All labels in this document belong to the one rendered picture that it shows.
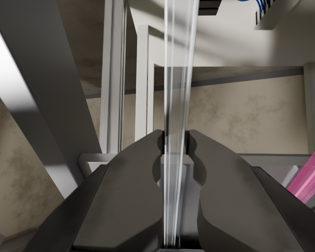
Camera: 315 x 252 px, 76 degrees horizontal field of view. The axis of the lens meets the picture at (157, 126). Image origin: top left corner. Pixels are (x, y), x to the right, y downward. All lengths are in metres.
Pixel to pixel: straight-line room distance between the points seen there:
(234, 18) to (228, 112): 2.38
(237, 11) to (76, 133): 0.52
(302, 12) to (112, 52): 0.49
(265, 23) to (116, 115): 0.42
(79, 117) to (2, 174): 3.45
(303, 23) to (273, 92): 2.29
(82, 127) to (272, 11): 0.48
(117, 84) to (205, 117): 2.62
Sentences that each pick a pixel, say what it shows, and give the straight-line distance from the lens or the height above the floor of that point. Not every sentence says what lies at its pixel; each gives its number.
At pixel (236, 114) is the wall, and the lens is 2.94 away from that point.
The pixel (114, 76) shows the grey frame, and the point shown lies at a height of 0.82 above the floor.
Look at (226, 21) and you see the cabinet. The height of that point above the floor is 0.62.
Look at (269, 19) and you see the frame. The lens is 0.59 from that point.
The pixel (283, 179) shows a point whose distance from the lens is 0.21.
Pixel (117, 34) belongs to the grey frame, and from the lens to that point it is 0.47.
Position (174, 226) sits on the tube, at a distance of 0.24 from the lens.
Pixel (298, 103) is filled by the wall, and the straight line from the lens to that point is 2.99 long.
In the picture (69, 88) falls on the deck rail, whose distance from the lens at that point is 0.17.
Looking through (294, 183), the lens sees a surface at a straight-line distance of 0.21.
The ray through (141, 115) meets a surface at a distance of 0.55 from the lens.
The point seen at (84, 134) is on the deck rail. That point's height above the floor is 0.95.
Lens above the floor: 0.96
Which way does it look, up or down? 5 degrees down
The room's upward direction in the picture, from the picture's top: 179 degrees counter-clockwise
